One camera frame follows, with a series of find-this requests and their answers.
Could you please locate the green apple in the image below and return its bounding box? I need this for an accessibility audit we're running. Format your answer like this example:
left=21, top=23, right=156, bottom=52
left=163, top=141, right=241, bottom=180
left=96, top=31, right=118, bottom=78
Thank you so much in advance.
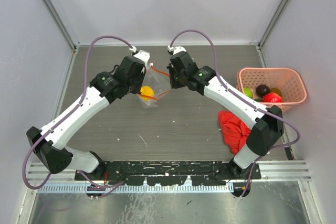
left=244, top=87, right=254, bottom=99

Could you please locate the dark maroon fruit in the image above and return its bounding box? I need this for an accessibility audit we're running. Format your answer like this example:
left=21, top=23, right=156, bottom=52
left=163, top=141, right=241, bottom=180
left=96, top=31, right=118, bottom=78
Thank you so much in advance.
left=256, top=84, right=270, bottom=98

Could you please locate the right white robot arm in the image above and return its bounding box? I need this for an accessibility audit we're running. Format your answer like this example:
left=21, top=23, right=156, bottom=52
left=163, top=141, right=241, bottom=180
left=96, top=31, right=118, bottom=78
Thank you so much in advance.
left=167, top=51, right=284, bottom=179

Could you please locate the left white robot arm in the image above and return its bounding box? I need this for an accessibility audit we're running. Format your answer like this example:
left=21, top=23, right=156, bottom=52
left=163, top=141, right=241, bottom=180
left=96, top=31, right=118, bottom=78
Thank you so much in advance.
left=26, top=50, right=150, bottom=180

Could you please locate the white slotted cable duct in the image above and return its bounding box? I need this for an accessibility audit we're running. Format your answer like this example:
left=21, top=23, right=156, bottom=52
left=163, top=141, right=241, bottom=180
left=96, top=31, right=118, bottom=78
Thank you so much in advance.
left=37, top=183, right=234, bottom=194

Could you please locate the clear zip top bag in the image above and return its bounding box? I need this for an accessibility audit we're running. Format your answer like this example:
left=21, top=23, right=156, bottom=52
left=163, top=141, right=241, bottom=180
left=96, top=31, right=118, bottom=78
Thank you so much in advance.
left=138, top=63, right=172, bottom=109

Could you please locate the red cloth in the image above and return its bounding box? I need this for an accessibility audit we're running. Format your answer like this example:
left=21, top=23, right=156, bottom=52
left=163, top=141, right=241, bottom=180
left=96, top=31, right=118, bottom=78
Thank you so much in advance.
left=218, top=111, right=251, bottom=155

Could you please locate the left aluminium frame post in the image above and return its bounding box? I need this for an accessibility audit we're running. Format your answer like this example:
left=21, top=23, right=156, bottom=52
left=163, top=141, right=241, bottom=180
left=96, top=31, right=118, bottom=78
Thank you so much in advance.
left=26, top=0, right=81, bottom=51

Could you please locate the right aluminium frame post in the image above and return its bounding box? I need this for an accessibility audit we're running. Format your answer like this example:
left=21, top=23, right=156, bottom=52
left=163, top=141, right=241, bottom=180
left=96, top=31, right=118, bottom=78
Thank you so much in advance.
left=257, top=0, right=308, bottom=50

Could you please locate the orange brown fruit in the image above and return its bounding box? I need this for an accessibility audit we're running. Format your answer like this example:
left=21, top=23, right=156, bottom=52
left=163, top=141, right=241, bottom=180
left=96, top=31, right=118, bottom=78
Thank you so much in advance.
left=270, top=88, right=282, bottom=97

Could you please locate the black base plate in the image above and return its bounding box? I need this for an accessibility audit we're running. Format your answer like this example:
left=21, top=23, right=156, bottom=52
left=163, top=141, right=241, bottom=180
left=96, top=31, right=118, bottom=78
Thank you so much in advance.
left=75, top=159, right=262, bottom=187

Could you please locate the yellow pear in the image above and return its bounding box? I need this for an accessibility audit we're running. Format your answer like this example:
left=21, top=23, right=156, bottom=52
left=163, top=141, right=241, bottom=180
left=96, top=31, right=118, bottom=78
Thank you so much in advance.
left=140, top=86, right=155, bottom=101

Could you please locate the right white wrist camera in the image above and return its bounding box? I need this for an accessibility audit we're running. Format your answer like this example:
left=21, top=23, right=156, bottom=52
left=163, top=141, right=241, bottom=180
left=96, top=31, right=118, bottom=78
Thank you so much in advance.
left=167, top=45, right=187, bottom=57

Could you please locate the red apple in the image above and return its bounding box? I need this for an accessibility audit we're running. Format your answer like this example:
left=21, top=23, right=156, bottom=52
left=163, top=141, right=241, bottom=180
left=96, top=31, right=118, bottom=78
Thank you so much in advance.
left=262, top=92, right=282, bottom=103

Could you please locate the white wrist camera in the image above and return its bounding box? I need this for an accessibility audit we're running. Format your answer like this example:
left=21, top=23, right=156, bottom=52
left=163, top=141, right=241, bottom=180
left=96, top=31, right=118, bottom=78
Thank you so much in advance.
left=167, top=45, right=187, bottom=57
left=129, top=46, right=150, bottom=65

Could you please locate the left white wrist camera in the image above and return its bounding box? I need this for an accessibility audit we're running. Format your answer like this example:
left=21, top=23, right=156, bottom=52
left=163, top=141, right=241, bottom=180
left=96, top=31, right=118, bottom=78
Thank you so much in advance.
left=129, top=46, right=150, bottom=65

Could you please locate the pink plastic basket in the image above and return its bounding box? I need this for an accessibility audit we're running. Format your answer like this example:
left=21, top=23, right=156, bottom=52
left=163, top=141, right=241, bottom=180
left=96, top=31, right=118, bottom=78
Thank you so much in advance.
left=236, top=68, right=308, bottom=112

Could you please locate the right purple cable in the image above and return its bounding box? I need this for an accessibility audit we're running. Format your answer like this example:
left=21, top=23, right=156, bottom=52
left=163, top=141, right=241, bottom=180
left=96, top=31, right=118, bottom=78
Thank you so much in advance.
left=167, top=29, right=301, bottom=198

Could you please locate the aluminium frame post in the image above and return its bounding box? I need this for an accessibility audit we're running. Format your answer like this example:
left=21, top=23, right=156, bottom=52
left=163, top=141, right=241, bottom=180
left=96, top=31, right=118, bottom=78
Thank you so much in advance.
left=257, top=0, right=308, bottom=50
left=26, top=0, right=81, bottom=51

